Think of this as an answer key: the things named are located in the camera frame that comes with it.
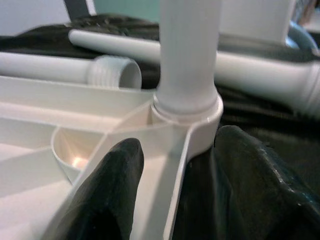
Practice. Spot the white plastic table top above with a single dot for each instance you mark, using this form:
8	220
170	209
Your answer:
37	112

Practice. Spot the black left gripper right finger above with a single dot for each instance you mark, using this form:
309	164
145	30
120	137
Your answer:
245	195

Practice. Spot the white plastic table leg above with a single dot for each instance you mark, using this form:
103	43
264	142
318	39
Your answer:
187	62
250	71
50	66

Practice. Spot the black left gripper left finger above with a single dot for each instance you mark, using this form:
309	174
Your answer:
107	195

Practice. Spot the black plastic cover sheet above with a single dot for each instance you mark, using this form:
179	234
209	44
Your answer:
262	120

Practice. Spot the white plastic shell chair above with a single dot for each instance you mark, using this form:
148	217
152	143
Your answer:
255	17

